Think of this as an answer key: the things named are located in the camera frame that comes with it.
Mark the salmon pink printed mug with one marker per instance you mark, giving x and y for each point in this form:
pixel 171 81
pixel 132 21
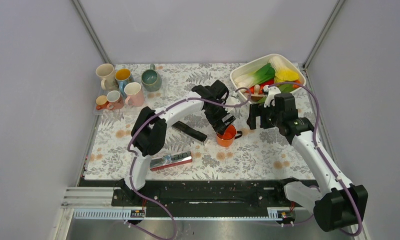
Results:
pixel 115 100

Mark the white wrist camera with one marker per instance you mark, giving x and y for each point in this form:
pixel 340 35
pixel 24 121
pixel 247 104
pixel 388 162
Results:
pixel 271 91
pixel 232 102

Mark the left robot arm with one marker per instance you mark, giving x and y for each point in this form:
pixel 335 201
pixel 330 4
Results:
pixel 149 131

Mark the black rectangular box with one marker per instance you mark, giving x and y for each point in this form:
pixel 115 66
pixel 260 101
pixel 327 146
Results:
pixel 190 132

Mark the wooden toy mushroom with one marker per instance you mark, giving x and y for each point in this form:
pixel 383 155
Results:
pixel 256 91

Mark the cream ceramic mug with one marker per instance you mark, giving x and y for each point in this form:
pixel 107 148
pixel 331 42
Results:
pixel 106 73

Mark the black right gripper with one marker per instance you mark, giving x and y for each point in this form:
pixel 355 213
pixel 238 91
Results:
pixel 256 110

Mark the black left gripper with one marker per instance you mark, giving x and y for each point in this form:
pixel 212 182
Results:
pixel 218 125

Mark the silver red stapler box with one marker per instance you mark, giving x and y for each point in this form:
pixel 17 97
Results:
pixel 172 160

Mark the floral tablecloth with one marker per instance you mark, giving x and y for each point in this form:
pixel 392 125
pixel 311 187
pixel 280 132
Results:
pixel 260 154

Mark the white plastic basin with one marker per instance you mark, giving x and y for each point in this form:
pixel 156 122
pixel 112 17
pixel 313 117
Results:
pixel 260 62

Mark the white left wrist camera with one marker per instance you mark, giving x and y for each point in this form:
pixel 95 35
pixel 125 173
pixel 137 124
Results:
pixel 232 102

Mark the light pink mug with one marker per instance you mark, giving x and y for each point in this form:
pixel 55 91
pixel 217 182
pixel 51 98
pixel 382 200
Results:
pixel 134 94

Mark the small orange cup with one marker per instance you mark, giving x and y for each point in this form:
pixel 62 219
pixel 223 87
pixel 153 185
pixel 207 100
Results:
pixel 101 102

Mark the yellow toy cabbage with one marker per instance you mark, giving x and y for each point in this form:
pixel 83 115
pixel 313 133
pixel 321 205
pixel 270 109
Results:
pixel 282 72

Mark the green ceramic mug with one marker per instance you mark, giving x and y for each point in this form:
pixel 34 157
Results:
pixel 151 79

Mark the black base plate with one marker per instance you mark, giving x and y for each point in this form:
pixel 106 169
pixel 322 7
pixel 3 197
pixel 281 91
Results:
pixel 205 199

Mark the orange toy carrot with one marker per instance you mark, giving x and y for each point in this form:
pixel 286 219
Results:
pixel 284 88

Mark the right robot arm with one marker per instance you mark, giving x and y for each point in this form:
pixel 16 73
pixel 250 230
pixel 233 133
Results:
pixel 338 203

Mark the large orange mug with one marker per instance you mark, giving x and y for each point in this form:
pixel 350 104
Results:
pixel 229 135

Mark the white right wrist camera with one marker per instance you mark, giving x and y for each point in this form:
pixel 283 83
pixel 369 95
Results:
pixel 271 91

